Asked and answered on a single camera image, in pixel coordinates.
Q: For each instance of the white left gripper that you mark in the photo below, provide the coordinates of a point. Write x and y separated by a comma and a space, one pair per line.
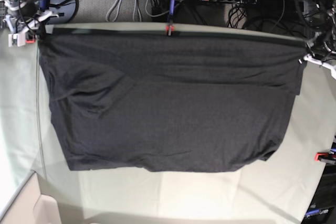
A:
323, 57

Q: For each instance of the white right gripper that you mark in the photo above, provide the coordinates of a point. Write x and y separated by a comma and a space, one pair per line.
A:
19, 26

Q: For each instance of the black t-shirt with colourful logo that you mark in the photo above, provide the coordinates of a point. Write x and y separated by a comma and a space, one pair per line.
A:
169, 104

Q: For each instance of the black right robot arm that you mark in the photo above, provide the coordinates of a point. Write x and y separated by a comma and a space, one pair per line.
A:
24, 8

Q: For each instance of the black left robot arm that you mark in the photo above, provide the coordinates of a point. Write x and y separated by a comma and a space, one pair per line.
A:
318, 17

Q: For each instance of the red black clamp left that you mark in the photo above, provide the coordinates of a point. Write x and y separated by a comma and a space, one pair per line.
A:
30, 37

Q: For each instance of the red black clamp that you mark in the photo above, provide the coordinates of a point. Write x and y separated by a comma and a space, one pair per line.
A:
30, 37
169, 30
326, 157

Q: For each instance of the black round base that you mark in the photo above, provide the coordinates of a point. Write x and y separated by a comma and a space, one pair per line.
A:
65, 10

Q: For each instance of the red black clamp right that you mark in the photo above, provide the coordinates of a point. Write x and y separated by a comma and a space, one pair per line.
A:
326, 157

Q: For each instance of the red black clamp middle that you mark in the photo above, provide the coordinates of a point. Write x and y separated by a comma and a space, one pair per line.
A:
169, 30

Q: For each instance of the white box corner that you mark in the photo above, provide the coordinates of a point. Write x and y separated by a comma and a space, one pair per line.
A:
29, 205

